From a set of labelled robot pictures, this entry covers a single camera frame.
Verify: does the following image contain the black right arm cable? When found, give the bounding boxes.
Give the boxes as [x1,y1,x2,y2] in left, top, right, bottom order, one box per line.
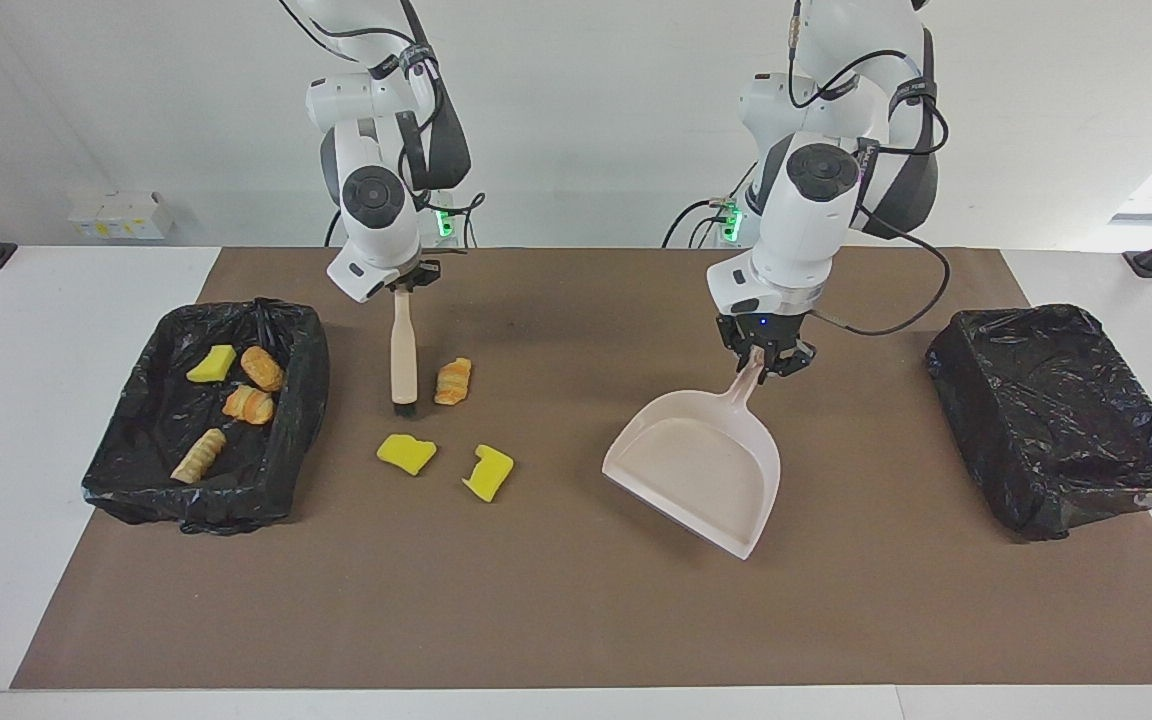
[276,0,489,253]

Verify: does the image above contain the brown paper table mat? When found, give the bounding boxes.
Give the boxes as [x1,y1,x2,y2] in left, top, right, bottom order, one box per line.
[11,247,1152,691]

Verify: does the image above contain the beige plastic dustpan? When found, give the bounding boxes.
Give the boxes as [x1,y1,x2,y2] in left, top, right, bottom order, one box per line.
[602,345,783,562]

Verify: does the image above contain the black bag lined bin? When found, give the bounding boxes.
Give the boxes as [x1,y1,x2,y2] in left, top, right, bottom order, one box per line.
[925,303,1152,543]
[81,296,331,537]

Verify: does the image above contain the wedge yellow sponge piece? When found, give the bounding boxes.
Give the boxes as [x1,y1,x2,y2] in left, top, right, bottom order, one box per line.
[376,432,438,477]

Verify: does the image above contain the black left base cable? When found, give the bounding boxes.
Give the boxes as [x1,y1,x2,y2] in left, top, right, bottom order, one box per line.
[663,197,732,248]

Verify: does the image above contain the brown bread roll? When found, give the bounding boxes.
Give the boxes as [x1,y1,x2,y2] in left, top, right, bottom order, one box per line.
[240,346,285,392]

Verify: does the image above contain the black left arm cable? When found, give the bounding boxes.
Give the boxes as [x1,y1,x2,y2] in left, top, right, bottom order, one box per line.
[786,0,952,338]

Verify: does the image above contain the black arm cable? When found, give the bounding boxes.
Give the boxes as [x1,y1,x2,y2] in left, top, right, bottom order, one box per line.
[276,0,489,253]
[786,0,952,338]

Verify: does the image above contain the striped orange croissant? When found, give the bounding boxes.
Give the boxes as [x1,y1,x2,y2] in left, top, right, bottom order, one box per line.
[222,385,276,426]
[434,357,473,407]

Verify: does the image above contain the notched yellow sponge piece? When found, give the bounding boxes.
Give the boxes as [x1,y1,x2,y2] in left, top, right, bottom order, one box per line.
[462,443,516,504]

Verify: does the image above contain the white wall socket box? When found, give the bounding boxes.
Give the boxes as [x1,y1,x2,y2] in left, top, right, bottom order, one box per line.
[68,191,176,242]

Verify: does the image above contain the small yellow sponge piece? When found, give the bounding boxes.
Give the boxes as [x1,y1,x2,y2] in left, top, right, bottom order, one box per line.
[185,344,238,384]

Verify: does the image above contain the pale ridged pastry piece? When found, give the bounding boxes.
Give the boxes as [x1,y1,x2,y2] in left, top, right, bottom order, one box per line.
[170,428,228,485]

